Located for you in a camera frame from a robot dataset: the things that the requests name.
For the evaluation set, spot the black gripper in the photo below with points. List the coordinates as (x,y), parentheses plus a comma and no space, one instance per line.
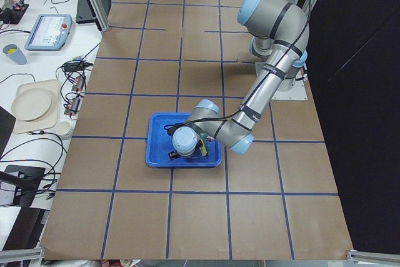
(174,155)

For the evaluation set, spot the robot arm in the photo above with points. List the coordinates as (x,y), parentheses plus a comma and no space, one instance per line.
(281,32)

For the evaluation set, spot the blue plastic tray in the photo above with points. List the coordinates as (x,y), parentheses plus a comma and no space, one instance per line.
(159,145)

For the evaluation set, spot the white paper cup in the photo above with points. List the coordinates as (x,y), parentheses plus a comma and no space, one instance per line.
(64,130)

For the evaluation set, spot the beige rectangular tray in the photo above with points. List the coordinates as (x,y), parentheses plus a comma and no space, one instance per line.
(50,118)

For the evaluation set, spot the beige round plate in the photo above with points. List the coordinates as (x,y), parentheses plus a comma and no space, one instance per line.
(31,104)

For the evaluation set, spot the near teach pendant tablet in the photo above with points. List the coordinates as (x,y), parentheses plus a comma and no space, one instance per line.
(49,33)

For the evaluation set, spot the blue grey cup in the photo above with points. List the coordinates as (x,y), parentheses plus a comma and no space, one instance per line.
(14,53)

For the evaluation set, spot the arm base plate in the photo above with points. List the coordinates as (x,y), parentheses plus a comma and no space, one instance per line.
(292,87)

